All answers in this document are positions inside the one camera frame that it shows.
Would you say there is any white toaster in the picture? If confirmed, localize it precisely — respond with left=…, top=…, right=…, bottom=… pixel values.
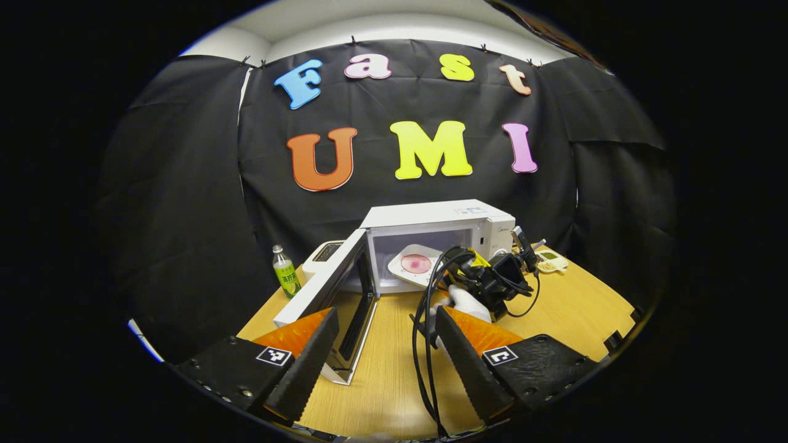
left=302, top=240, right=347, bottom=277

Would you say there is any black backdrop cloth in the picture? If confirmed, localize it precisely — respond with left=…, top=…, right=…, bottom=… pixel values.
left=98, top=38, right=678, bottom=364

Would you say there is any green drink bottle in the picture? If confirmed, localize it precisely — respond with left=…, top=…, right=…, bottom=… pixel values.
left=272, top=245, right=302, bottom=299

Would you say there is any white divided bean dish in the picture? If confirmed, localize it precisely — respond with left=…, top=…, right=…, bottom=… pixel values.
left=534, top=249, right=570, bottom=274

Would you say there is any white microwave oven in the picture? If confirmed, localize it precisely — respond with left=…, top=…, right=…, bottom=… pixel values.
left=273, top=198, right=517, bottom=387

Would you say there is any white square plate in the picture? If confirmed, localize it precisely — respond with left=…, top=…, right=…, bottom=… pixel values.
left=388, top=244, right=444, bottom=289

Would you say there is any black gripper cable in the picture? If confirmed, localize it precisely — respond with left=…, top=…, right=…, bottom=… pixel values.
left=411, top=245, right=542, bottom=439

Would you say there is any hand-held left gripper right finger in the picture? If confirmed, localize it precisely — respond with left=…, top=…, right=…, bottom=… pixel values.
left=434, top=305, right=601, bottom=426

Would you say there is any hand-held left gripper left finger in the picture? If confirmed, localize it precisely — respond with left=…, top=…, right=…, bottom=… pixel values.
left=175, top=306, right=341, bottom=425

